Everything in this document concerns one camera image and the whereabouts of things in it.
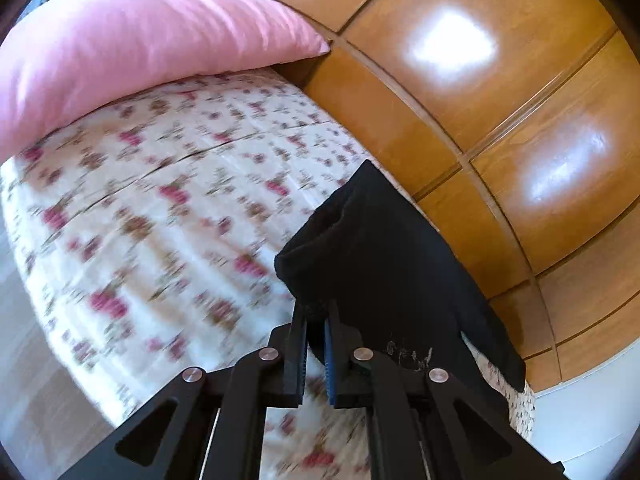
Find black pants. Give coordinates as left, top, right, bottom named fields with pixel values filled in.
left=274, top=160, right=526, bottom=417

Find floral bed quilt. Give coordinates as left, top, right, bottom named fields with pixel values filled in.
left=0, top=66, right=537, bottom=480

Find wooden wardrobe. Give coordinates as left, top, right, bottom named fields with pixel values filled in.
left=278, top=0, right=639, bottom=391

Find pink pillow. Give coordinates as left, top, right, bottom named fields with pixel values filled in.
left=1, top=0, right=329, bottom=160

